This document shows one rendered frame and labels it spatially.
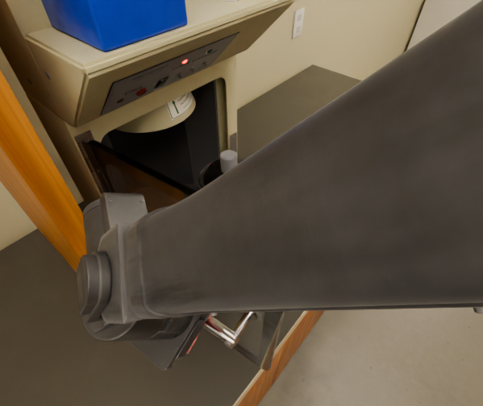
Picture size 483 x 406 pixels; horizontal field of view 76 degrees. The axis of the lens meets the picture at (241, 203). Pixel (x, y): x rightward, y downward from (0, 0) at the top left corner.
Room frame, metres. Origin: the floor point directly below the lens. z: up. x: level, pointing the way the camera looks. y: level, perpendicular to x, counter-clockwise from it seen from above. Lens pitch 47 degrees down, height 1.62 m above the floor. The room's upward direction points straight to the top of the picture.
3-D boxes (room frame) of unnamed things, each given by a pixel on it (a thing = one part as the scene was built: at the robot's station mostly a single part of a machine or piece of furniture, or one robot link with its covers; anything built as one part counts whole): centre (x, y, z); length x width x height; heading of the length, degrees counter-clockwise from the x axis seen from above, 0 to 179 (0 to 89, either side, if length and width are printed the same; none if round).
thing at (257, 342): (0.24, 0.07, 1.19); 0.30 x 0.01 x 0.40; 56
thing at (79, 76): (0.41, 0.07, 1.46); 0.32 x 0.11 x 0.10; 139
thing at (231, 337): (0.18, 0.03, 1.20); 0.10 x 0.05 x 0.03; 56
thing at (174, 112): (0.53, 0.18, 1.34); 0.18 x 0.18 x 0.05
